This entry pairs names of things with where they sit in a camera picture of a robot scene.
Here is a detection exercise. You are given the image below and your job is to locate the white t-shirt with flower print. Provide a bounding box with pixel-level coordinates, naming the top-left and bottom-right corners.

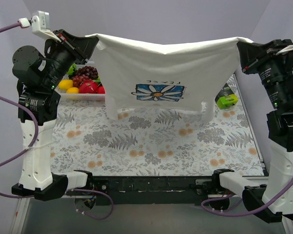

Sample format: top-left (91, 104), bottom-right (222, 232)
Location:
top-left (92, 34), bottom-right (250, 122)

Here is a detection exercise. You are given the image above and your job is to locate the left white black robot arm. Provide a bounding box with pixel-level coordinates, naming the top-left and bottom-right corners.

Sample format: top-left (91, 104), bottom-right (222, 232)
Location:
top-left (11, 30), bottom-right (99, 201)

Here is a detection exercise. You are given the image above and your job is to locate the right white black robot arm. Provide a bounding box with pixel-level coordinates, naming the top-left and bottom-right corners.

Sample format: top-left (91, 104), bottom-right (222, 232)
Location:
top-left (211, 39), bottom-right (293, 223)

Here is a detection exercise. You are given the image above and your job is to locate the toy watermelon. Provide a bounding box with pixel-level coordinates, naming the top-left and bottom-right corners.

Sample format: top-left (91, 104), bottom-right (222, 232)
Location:
top-left (66, 63), bottom-right (77, 75)

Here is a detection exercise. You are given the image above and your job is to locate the dark purple grape bunch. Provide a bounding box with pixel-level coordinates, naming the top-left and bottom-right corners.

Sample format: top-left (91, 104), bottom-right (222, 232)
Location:
top-left (75, 66), bottom-right (99, 79)

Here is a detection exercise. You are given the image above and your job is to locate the yellow toy lemon left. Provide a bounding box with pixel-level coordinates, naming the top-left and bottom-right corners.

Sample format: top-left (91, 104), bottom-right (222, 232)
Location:
top-left (58, 79), bottom-right (73, 90)

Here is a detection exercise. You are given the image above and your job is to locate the yellow toy lemon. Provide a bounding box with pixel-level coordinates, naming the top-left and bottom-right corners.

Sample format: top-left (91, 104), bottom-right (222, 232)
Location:
top-left (66, 87), bottom-right (79, 94)
top-left (58, 79), bottom-right (73, 90)

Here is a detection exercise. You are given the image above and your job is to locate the red grape bunch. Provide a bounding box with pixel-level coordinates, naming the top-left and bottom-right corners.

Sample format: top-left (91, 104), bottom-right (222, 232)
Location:
top-left (72, 75), bottom-right (91, 88)

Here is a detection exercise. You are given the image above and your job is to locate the yellow toy lemon front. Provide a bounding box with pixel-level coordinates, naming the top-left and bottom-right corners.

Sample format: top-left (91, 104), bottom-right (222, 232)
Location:
top-left (66, 87), bottom-right (79, 94)

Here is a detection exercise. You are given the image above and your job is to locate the black green product box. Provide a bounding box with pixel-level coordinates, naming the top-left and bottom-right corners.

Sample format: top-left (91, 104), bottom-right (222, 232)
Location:
top-left (215, 83), bottom-right (238, 109)

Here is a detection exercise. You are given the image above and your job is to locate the floral table mat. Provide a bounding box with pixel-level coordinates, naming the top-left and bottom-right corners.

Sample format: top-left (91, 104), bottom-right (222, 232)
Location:
top-left (38, 68), bottom-right (265, 176)

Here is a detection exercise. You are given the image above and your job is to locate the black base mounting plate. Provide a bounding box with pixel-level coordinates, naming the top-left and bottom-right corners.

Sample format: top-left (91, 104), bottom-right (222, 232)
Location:
top-left (65, 175), bottom-right (242, 205)

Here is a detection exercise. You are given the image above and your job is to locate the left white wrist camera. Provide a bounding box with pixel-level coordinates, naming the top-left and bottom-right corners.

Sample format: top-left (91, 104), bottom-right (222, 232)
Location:
top-left (18, 11), bottom-right (61, 42)

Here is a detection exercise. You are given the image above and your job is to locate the aluminium frame rail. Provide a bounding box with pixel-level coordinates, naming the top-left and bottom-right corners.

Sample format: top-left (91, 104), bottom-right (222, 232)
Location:
top-left (9, 65), bottom-right (293, 234)

